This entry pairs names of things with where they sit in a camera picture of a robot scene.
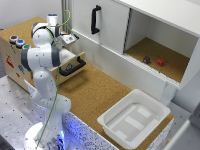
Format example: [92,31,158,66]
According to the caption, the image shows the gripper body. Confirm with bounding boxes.
[61,32,81,47]

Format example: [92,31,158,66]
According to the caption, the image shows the wooden drawer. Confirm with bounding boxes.
[49,49,87,86]

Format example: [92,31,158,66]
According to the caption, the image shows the wooden drawer box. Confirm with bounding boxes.
[0,16,82,93]

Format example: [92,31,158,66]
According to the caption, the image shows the green button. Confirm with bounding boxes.
[21,43,32,53]

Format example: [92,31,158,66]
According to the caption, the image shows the white sliding door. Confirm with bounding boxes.
[72,0,131,55]

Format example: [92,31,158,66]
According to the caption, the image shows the blue button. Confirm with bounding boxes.
[15,38,26,49]

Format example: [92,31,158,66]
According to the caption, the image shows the red button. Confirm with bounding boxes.
[9,34,20,45]

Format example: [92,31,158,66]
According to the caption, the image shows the purple block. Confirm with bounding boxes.
[142,55,151,65]

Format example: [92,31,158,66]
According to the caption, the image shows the white plastic box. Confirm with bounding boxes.
[96,88,172,150]

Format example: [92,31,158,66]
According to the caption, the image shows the white cabinet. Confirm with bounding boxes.
[68,0,200,108]

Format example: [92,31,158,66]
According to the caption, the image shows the black drawer handle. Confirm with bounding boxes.
[58,55,87,77]

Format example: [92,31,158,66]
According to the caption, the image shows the black door handle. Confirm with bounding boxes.
[90,4,102,36]

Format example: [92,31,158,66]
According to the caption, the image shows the green cable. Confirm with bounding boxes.
[34,9,73,150]

